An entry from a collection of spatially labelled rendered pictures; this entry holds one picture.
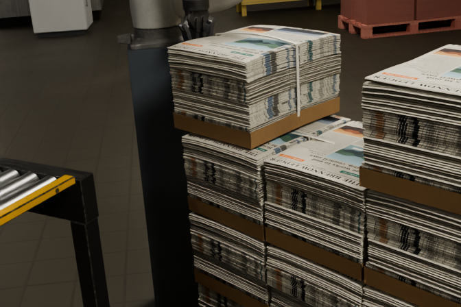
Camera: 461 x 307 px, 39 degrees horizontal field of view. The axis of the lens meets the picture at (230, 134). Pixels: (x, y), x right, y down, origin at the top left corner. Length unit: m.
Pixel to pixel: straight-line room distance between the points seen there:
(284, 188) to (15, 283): 1.58
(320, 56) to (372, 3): 5.30
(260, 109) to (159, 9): 0.58
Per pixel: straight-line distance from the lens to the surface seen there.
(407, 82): 1.28
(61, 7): 8.31
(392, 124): 1.31
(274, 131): 1.66
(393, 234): 1.40
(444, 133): 1.26
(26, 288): 2.81
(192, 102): 1.72
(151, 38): 2.05
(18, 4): 9.46
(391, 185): 1.34
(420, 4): 7.26
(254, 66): 1.56
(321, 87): 1.79
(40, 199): 1.52
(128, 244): 3.00
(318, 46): 1.75
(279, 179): 1.54
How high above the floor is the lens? 1.40
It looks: 19 degrees down
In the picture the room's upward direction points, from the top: 4 degrees counter-clockwise
